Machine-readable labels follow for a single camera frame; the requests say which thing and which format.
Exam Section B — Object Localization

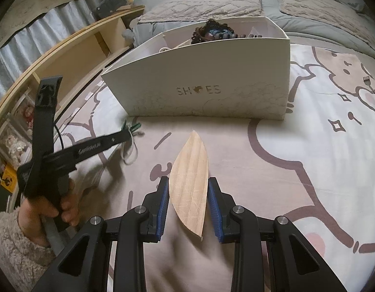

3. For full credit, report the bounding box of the black cable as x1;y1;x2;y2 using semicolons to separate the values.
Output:
53;121;66;150

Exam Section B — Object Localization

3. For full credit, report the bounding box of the white shoe box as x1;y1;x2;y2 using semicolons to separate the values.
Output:
101;17;291;121

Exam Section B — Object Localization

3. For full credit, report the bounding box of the person's left hand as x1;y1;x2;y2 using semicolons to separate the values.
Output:
19;179;81;247

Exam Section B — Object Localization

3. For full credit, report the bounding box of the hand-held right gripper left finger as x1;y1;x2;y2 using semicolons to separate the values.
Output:
31;176;170;292

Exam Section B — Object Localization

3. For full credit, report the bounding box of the beige curtain valance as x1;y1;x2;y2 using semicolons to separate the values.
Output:
0;0;109;38

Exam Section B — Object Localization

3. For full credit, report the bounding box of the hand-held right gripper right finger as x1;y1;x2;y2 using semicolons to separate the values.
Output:
207;177;348;292

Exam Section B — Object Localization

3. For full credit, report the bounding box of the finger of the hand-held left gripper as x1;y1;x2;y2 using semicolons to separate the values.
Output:
32;75;63;162
98;130;132;152

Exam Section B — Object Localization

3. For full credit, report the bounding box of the leaf-shaped wooden block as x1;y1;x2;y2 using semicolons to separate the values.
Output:
169;130;210;241

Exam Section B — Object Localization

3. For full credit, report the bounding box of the person's left forearm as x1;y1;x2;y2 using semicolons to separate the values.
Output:
0;210;56;292

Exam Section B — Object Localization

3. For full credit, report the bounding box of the grey white curtain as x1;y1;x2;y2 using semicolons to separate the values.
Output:
0;0;100;104

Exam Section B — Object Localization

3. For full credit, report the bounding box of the yellow packet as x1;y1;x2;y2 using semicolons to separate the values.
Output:
0;164;20;190

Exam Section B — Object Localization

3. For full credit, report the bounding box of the beige quilted pillow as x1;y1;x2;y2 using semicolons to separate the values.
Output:
274;0;375;47
138;0;262;25

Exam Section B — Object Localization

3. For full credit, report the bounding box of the wooden shelf unit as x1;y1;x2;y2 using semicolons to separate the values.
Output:
0;5;145;189

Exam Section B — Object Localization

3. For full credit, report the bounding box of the blue brown knitted pouch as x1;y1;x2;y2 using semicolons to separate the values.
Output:
191;20;237;45

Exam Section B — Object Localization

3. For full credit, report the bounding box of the green clip with white loop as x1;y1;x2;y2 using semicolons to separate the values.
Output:
121;121;142;165

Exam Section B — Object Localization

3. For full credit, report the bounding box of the dark bead bracelet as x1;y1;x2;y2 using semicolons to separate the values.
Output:
218;33;263;41

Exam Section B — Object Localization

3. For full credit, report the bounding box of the clear display box with doll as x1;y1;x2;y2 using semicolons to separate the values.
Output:
0;127;27;162
10;97;36;129

